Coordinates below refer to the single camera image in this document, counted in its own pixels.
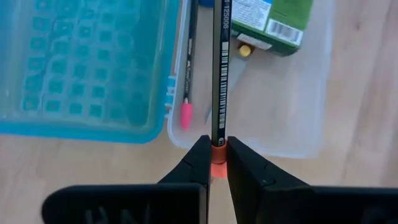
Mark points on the green yellow crayon box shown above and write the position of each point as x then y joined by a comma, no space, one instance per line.
273,21

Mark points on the dark pencil pink eraser cap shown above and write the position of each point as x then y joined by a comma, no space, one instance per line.
188,77

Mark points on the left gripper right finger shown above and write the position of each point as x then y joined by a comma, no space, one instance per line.
248,174

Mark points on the clear pencil box blue lid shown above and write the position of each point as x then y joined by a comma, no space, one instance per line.
77,62

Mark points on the blue eraser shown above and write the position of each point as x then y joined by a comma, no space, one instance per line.
206,2

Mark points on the scissors with yellow pivot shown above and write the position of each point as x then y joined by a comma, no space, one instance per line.
245,50

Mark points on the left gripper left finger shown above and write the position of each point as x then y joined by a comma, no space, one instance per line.
192,168

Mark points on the dark pencil orange eraser cap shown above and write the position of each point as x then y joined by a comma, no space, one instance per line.
221,77

